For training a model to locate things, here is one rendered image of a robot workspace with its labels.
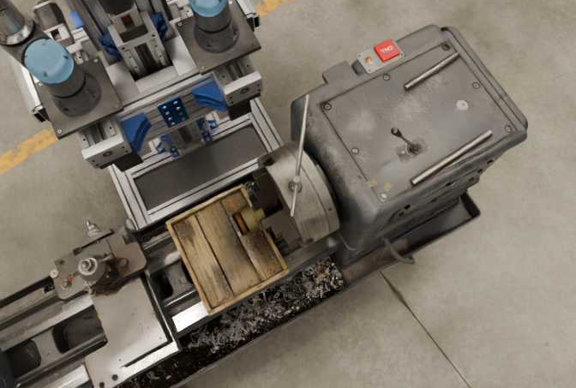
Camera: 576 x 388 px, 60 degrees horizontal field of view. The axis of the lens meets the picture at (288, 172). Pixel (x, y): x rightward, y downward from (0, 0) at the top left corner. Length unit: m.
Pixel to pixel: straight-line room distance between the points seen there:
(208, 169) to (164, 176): 0.23
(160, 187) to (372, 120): 1.39
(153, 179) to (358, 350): 1.32
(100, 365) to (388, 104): 1.21
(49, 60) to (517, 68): 2.56
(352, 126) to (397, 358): 1.45
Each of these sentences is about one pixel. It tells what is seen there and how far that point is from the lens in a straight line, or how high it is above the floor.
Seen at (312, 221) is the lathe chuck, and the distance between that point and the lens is 1.45.
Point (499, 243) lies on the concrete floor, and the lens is 2.85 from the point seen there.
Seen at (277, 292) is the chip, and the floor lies 0.59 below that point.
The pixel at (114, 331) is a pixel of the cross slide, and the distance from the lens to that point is 1.72.
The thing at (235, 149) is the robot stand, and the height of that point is 0.21.
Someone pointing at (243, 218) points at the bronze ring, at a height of 1.11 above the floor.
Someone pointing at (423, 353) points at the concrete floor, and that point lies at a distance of 2.66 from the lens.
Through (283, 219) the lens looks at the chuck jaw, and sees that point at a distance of 1.53.
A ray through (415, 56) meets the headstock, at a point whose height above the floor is 1.26.
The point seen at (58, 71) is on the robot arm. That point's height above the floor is 1.37.
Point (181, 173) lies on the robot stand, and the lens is 2.59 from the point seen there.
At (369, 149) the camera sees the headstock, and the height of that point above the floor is 1.26.
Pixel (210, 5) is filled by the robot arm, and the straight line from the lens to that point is 1.57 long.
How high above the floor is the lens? 2.59
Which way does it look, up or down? 70 degrees down
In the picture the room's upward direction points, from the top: 3 degrees counter-clockwise
